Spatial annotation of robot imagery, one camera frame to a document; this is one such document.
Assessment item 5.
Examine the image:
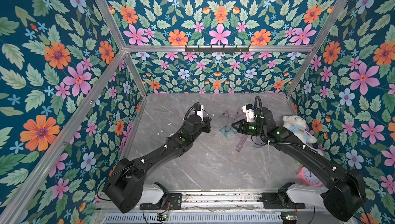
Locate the long purple triangle ruler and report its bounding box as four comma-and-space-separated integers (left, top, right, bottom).
234, 108, 244, 118

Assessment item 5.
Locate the purple straight ruler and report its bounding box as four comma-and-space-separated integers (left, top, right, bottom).
235, 135, 249, 153

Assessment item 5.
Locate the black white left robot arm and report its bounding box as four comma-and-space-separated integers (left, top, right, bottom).
104, 114, 212, 214

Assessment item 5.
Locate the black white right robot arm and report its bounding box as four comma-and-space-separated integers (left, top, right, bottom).
232, 107, 366, 222

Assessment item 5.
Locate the white teddy bear blue shirt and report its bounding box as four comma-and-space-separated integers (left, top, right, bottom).
282, 115, 317, 144

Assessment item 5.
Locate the pink alarm clock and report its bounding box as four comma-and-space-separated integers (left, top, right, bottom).
297, 167, 322, 187

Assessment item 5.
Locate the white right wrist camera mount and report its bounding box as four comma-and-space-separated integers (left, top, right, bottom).
242, 104, 255, 122

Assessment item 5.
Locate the black hook rail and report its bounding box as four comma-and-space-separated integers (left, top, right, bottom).
184, 45, 250, 54

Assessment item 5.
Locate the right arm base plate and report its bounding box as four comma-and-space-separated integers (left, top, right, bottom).
259, 192, 306, 210

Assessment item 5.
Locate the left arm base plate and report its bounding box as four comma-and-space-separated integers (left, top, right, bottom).
139, 193, 183, 211

